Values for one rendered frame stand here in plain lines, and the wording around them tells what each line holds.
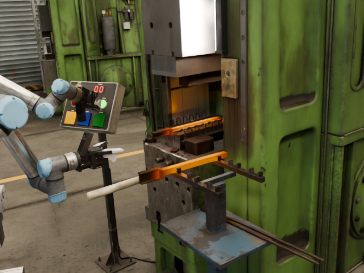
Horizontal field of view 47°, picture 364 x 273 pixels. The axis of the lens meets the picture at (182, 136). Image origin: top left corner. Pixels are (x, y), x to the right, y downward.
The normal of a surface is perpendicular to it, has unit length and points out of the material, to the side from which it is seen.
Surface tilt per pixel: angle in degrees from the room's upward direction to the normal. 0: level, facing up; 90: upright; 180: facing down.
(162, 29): 90
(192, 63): 90
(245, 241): 0
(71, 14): 89
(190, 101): 90
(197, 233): 0
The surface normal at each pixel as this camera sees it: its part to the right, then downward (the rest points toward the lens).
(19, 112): 0.80, 0.06
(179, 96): 0.62, 0.20
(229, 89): -0.78, 0.22
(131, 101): 0.37, 0.25
